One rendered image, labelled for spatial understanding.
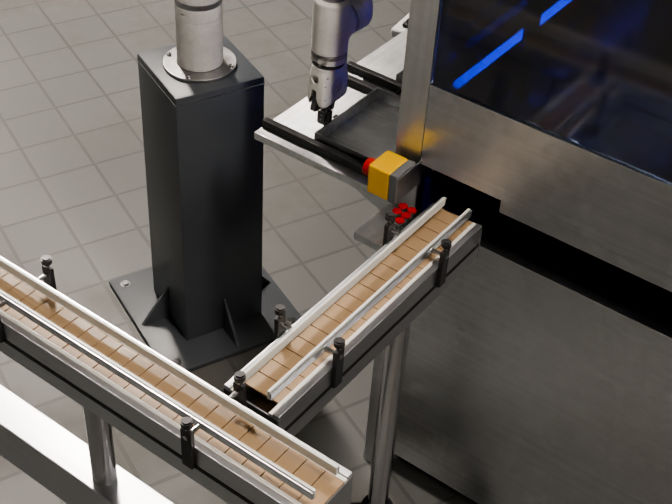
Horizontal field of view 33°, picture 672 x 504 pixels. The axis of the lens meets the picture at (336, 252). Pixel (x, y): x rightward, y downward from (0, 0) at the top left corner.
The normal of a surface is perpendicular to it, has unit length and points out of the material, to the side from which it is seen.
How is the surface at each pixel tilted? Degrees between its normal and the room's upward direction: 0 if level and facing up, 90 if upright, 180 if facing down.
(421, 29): 90
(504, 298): 90
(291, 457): 0
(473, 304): 90
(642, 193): 90
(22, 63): 0
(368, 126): 0
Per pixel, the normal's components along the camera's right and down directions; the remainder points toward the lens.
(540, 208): -0.59, 0.50
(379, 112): 0.05, -0.76
